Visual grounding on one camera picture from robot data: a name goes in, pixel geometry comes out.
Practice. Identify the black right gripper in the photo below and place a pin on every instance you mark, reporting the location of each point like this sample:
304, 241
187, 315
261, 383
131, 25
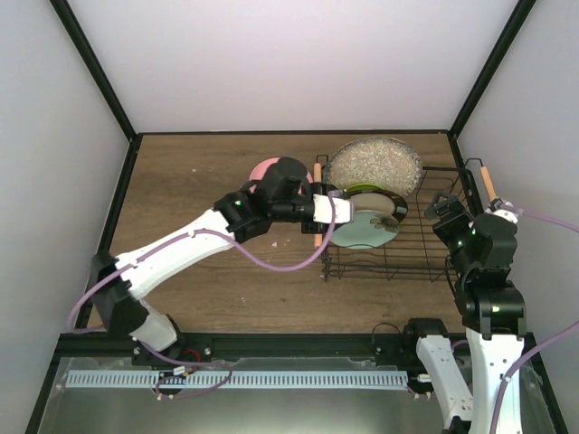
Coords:
452, 204

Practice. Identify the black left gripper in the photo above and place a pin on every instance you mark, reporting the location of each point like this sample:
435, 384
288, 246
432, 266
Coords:
314, 228

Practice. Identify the glossy black plate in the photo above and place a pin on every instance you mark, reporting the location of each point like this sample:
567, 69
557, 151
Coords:
401, 207

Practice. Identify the pink plate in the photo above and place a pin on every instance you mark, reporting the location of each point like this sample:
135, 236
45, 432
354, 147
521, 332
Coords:
260, 169

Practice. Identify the light teal plate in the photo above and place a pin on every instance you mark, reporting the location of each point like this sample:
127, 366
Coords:
367, 230

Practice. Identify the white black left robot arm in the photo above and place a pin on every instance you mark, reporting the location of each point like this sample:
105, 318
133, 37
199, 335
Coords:
283, 193

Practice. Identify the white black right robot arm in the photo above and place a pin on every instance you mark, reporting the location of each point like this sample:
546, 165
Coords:
481, 251

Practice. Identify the green plate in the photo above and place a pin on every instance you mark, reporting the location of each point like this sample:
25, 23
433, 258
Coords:
363, 188

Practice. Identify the speckled grey large plate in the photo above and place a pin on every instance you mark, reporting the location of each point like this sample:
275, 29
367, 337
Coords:
384, 162

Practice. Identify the left wooden rack handle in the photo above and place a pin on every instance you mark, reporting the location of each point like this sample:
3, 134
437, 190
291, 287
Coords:
317, 178

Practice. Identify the wooden rack handle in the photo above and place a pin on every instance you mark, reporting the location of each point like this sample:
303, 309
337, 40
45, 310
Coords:
317, 178
488, 184

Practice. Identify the right wooden rack handle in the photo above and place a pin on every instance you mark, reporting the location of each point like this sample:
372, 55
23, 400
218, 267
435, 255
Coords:
488, 184

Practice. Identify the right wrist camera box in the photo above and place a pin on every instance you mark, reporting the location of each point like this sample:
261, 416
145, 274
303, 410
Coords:
503, 209

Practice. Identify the black wire dish rack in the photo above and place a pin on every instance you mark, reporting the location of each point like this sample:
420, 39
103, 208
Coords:
415, 252

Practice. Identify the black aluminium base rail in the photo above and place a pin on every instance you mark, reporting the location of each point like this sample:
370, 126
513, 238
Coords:
384, 349

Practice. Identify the white slotted cable duct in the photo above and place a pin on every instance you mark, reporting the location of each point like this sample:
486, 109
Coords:
364, 380

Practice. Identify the black cage frame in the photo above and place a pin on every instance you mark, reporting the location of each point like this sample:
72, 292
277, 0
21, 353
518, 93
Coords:
69, 20

